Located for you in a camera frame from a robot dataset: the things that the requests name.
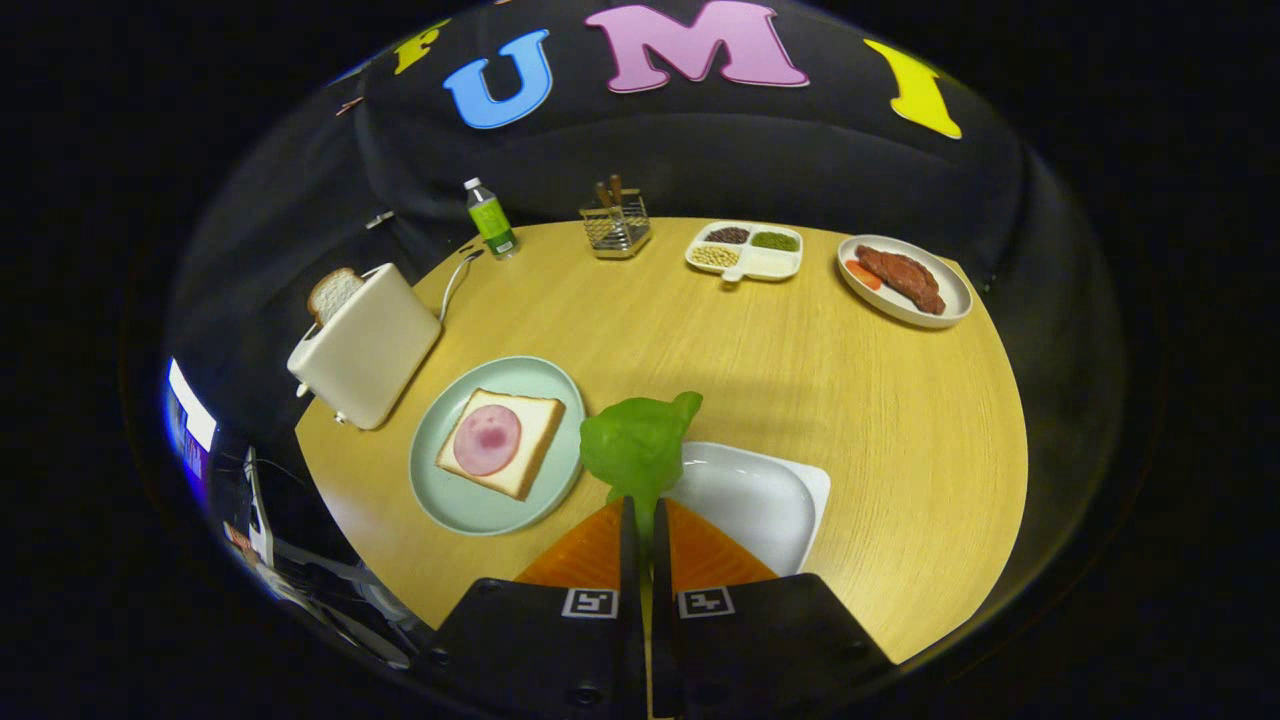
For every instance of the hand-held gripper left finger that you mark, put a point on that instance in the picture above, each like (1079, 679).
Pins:
(630, 560)

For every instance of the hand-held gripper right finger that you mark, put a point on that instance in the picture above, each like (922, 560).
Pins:
(660, 570)

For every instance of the green lettuce leaf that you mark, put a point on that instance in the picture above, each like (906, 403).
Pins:
(640, 445)

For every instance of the toasted bread slice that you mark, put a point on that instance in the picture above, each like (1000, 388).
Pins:
(333, 292)

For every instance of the white square plate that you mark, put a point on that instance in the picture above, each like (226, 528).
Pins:
(760, 500)

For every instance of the white bread slice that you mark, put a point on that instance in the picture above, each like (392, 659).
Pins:
(535, 440)

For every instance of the pink ham slice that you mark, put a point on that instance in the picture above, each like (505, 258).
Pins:
(487, 440)

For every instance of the pale green round plate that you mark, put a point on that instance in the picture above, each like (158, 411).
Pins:
(450, 500)

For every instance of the white divided dish with beans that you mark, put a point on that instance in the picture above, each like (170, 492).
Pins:
(745, 260)

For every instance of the white toaster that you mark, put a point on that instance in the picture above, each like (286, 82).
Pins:
(370, 350)

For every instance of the orange carrot piece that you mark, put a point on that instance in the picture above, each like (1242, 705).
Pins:
(863, 275)

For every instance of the green drink bottle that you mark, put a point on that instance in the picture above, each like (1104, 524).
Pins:
(490, 220)

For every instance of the brown steak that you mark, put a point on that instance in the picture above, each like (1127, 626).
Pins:
(900, 277)

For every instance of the white round plate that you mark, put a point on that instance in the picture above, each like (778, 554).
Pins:
(955, 290)

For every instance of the small white clip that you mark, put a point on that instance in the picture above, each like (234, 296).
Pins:
(378, 218)

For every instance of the lit monitor screen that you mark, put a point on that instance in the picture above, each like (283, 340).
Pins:
(190, 420)

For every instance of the pink clothes peg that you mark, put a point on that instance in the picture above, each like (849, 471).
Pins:
(348, 105)

